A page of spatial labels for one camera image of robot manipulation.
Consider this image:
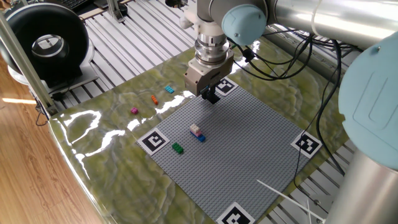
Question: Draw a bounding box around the silver Schunk gripper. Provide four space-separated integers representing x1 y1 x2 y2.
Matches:
183 51 236 99

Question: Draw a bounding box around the blue Lego brick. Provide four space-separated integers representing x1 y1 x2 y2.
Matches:
190 129 206 143

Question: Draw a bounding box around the grey Lego baseplate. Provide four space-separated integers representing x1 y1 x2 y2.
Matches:
136 77 323 224

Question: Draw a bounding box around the dark green Lego brick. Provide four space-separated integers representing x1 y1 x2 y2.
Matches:
171 142 185 155

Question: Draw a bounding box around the large blocky fiducial marker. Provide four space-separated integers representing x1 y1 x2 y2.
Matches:
214 77 239 96

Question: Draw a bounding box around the large spiral fiducial marker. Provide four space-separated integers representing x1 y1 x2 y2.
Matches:
136 127 171 157

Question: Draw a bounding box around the small fiducial marker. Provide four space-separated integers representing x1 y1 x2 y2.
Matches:
290 131 323 159
215 201 256 224

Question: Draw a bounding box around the white stand plate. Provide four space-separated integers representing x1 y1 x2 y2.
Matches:
7 40 99 94

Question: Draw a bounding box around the green marble slab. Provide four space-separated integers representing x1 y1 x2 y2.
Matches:
48 35 352 224

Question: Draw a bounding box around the white zip tie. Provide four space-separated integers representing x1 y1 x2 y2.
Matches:
256 179 326 224

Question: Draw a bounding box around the black keyboard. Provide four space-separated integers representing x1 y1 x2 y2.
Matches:
57 0 91 10

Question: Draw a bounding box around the black cable with plug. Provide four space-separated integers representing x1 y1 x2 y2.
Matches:
228 29 346 82

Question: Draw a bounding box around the aluminium frame post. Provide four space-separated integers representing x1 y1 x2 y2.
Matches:
0 11 59 116
106 0 126 23

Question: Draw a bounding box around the black round ring device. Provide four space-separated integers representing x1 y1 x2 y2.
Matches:
0 2 91 90

